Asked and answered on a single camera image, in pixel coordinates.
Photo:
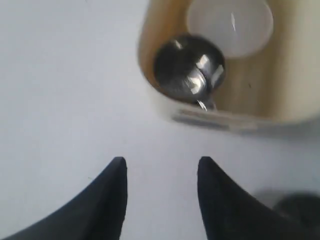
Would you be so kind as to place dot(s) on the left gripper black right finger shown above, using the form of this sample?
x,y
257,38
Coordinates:
x,y
231,213

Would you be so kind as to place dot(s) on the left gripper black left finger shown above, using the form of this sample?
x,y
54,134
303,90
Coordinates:
x,y
97,213

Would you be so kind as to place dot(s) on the small steel cup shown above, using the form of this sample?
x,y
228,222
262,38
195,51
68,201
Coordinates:
x,y
189,68

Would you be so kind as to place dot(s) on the white ceramic bowl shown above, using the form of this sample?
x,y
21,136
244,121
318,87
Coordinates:
x,y
239,28

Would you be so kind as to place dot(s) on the large stainless steel bowl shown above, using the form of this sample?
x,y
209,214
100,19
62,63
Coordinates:
x,y
302,208

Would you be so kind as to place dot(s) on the cream bin with circle mark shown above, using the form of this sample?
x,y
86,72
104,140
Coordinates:
x,y
274,91

